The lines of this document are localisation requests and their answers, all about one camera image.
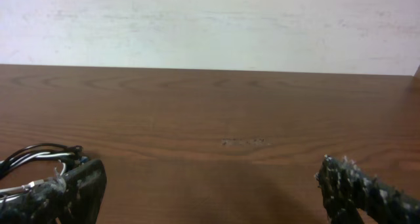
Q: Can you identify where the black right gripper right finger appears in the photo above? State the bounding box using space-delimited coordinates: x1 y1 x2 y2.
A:
314 154 419 224

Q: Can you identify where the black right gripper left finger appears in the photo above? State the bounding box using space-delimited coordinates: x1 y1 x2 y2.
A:
1 159 107 224

